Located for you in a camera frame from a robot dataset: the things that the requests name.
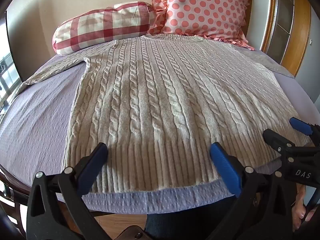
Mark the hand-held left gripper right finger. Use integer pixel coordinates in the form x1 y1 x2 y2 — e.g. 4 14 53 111
209 142 298 240

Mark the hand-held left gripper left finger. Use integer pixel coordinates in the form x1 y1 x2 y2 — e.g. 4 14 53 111
26 142 109 240

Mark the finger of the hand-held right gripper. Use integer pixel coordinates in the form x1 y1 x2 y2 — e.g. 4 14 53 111
263 128 298 155
289 117 320 142

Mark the cream cable knit sweater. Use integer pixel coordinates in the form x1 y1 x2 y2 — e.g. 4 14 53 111
23 33 312 194

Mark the person's right hand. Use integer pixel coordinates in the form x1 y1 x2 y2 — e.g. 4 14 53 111
291 183 320 231

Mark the bed with lilac cover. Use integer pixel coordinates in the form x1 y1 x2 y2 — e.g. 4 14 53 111
0 39 316 215

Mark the person's leg in dark pants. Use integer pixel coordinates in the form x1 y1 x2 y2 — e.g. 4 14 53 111
144 213 227 240

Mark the wooden glass-panel door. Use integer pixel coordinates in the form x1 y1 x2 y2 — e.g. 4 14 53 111
259 0 312 78

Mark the window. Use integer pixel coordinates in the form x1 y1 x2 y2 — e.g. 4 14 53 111
0 52 23 114

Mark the red plaid pillow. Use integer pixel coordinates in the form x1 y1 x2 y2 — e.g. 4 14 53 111
52 1 158 56

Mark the pink polka dot pillow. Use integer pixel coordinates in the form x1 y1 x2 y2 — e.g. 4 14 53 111
149 0 255 51

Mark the dark wooden bed frame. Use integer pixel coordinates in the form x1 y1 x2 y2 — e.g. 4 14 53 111
0 164 34 233

